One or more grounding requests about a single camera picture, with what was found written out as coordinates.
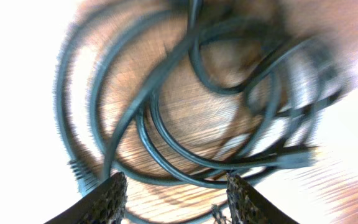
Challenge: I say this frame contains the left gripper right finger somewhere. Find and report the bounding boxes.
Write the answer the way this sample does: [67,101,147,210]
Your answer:
[226,175,298,224]

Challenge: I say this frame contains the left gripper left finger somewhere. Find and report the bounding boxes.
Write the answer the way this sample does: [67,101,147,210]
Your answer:
[45,172,127,224]

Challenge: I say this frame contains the black cable bundle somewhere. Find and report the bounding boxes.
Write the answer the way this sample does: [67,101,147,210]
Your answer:
[53,0,347,224]

